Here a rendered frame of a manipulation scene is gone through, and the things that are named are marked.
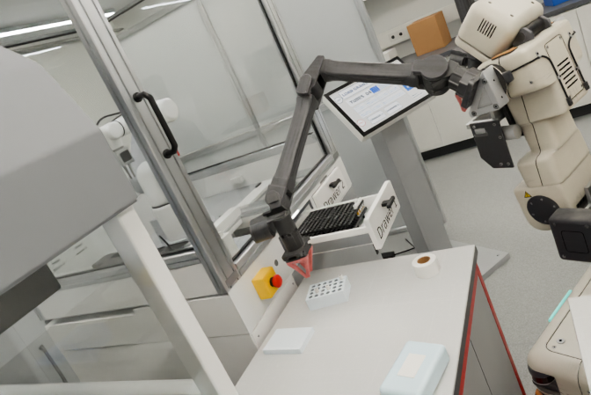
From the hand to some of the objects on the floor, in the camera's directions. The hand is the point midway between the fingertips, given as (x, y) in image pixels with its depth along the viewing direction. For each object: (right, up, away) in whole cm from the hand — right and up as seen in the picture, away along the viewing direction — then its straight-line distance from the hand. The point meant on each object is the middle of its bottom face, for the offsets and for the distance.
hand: (308, 272), depth 144 cm
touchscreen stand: (+82, -25, +128) cm, 155 cm away
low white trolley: (+43, -78, +5) cm, 89 cm away
